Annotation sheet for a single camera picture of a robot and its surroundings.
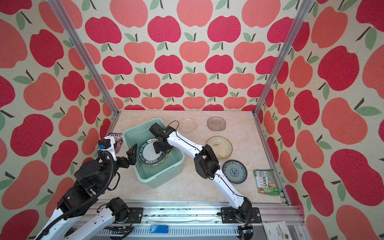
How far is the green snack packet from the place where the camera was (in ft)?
2.74

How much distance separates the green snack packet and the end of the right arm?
1.81 ft

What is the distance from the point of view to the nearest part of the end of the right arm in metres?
0.70
